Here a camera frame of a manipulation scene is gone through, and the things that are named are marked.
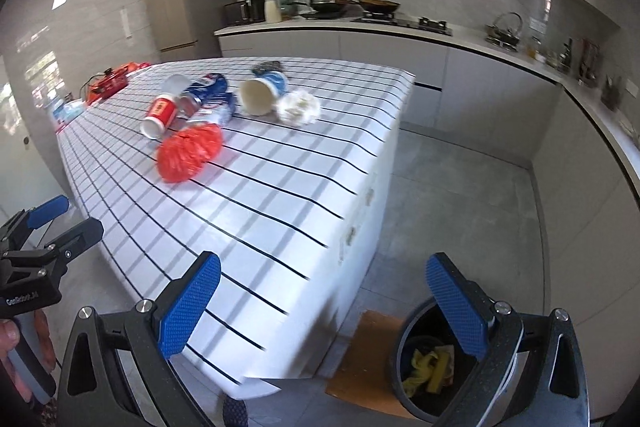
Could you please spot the person left hand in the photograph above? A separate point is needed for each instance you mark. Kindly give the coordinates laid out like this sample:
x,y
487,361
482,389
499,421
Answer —
x,y
10,336

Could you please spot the clear plastic cup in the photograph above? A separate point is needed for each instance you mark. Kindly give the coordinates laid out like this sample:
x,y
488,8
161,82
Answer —
x,y
174,86

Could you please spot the white kitchen island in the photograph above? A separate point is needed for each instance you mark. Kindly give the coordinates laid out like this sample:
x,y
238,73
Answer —
x,y
293,214

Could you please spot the black kettle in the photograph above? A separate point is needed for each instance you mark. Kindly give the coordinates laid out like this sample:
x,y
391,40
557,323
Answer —
x,y
505,31

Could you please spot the yellow sponge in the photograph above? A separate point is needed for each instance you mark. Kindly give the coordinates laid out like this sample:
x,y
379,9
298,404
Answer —
x,y
444,372

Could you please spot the utensil holder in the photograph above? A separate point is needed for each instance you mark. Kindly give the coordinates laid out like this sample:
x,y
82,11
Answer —
x,y
587,72

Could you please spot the lidded cooking pot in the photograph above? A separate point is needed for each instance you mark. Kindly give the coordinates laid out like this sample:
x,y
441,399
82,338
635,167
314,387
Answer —
x,y
328,6

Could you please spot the yellow rubber glove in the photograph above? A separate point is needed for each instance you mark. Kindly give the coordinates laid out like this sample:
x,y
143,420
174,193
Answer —
x,y
423,368

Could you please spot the white tissue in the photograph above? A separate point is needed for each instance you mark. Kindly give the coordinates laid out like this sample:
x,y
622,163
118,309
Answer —
x,y
298,109

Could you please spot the knife block holder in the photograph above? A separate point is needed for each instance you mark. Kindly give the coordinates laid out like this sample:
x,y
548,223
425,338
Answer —
x,y
611,94

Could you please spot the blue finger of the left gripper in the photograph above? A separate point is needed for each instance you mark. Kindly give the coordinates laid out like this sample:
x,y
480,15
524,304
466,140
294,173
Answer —
x,y
47,212
74,242

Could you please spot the beige refrigerator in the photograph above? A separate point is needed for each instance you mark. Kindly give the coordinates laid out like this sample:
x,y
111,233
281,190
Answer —
x,y
184,30

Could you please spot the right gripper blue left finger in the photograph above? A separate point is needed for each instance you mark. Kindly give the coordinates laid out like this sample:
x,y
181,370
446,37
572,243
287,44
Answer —
x,y
181,304

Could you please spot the black wok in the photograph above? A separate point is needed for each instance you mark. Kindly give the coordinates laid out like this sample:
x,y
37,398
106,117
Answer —
x,y
383,7

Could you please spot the gas stove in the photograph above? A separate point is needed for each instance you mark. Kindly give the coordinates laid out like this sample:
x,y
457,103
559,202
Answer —
x,y
438,27

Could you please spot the cream thermos jug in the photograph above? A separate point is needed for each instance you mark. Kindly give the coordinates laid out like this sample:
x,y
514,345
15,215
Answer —
x,y
272,12

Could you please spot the black trash bucket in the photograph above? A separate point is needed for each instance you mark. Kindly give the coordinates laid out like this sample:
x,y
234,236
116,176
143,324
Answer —
x,y
478,384

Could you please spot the blue white paper cup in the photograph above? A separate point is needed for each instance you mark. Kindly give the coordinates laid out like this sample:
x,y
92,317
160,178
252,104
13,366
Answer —
x,y
260,94

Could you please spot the red plastic bag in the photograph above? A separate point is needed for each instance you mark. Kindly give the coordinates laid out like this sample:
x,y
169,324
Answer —
x,y
185,153

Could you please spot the black microwave oven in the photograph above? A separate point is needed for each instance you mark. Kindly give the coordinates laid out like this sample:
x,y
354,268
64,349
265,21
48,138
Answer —
x,y
244,12

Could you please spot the red paper cup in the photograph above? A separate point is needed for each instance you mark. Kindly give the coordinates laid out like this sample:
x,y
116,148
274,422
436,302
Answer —
x,y
161,113

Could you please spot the blue pepsi can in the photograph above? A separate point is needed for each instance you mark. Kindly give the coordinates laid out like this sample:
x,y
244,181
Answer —
x,y
209,87

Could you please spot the dark bottle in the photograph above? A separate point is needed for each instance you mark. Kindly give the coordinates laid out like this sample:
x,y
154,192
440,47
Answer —
x,y
566,57

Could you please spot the brown wooden board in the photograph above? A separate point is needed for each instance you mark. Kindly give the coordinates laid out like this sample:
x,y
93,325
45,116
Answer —
x,y
363,376

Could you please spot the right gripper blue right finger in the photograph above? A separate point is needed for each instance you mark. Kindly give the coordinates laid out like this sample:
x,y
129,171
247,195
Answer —
x,y
464,307

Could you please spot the red tool on counter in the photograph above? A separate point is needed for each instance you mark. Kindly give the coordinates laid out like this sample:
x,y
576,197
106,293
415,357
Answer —
x,y
105,84

